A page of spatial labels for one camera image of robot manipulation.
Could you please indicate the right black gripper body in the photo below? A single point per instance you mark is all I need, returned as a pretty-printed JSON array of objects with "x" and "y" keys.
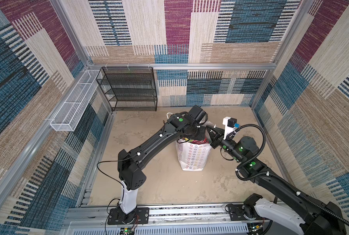
[{"x": 217, "y": 140}]

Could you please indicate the black wire shelf rack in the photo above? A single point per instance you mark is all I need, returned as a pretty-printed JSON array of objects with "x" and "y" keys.
[{"x": 129, "y": 88}]

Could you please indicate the white wire wall basket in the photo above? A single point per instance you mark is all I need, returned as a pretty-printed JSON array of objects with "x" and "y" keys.
[{"x": 70, "y": 113}]

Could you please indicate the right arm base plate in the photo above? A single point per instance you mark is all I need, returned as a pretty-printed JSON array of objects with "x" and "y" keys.
[{"x": 237, "y": 212}]

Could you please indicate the aluminium mounting rail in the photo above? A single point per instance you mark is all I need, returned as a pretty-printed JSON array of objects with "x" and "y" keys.
[{"x": 180, "y": 219}]

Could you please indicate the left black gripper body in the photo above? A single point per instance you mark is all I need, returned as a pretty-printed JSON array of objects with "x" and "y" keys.
[{"x": 199, "y": 134}]

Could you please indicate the white paper bag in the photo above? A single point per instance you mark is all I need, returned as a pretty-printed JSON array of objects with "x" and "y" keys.
[{"x": 191, "y": 157}]

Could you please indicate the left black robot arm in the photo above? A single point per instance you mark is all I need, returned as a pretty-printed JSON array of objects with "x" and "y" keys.
[{"x": 131, "y": 164}]

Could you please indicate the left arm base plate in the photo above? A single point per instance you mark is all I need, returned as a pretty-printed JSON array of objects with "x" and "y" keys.
[{"x": 139, "y": 215}]

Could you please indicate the orange candy bag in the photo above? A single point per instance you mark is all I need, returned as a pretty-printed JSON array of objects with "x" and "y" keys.
[{"x": 195, "y": 142}]

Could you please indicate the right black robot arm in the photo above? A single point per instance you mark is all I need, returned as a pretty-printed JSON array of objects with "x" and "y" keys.
[{"x": 302, "y": 214}]

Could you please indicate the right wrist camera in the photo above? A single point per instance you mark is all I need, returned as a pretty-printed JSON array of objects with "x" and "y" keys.
[{"x": 231, "y": 127}]

